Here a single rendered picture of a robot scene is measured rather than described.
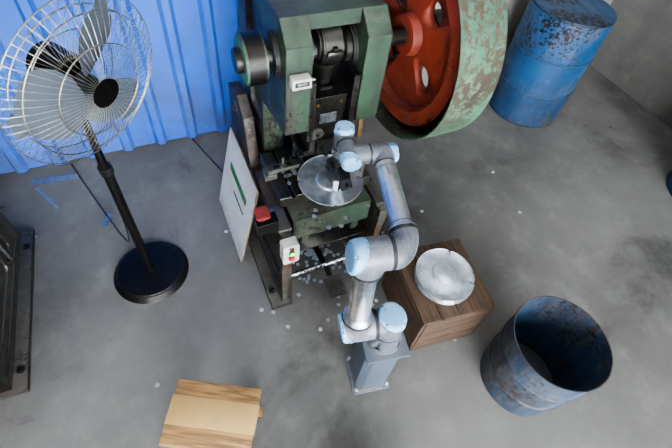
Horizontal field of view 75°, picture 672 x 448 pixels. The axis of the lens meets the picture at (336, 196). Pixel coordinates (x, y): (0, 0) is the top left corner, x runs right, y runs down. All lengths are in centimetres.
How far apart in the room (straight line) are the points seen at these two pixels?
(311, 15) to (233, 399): 147
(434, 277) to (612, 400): 112
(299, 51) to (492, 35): 61
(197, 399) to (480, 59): 163
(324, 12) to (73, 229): 202
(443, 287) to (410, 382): 52
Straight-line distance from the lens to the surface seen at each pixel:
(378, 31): 161
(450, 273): 224
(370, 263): 137
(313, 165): 197
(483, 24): 153
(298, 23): 151
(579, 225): 336
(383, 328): 174
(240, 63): 157
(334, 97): 174
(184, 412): 198
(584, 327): 239
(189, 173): 306
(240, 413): 195
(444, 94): 165
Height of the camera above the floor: 222
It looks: 50 degrees down
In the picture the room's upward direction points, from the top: 9 degrees clockwise
